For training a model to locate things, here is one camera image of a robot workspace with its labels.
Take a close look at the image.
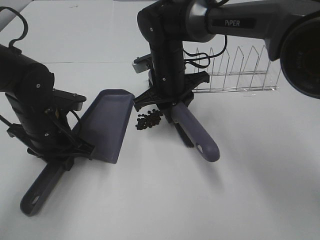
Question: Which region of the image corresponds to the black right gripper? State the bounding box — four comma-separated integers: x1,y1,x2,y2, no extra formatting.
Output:
133,71,209,110

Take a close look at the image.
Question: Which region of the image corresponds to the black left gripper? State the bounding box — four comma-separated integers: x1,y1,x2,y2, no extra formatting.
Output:
6,104,95,171

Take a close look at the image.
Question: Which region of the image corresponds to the pile of coffee beans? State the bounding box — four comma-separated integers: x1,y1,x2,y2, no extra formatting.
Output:
135,109,163,130

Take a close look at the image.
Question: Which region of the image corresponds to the grey plastic dustpan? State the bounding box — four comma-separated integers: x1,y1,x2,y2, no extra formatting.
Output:
20,89,135,217

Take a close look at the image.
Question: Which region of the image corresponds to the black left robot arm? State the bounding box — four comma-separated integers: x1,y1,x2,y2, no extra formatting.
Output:
0,45,95,170

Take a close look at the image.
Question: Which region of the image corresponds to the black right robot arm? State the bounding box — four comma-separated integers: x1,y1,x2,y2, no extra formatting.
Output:
133,0,320,110

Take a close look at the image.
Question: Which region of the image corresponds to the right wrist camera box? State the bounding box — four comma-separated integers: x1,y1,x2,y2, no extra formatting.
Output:
132,54,153,74

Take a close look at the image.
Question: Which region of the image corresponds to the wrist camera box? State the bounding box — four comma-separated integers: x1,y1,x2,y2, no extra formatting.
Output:
52,89,87,111
132,54,153,74

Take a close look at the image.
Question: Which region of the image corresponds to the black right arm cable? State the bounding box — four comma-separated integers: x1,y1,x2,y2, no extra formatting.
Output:
182,34,228,69

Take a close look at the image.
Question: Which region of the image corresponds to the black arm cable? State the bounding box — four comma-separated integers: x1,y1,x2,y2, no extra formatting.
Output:
182,34,228,69
0,6,29,48

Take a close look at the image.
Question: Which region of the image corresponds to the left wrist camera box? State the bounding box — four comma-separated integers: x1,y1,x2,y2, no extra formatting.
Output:
52,89,87,111

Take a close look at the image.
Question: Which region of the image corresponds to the chrome wire rack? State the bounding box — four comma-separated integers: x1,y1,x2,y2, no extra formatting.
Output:
193,45,282,93

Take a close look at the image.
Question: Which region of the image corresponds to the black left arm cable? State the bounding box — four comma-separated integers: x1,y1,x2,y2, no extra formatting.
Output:
0,6,29,48

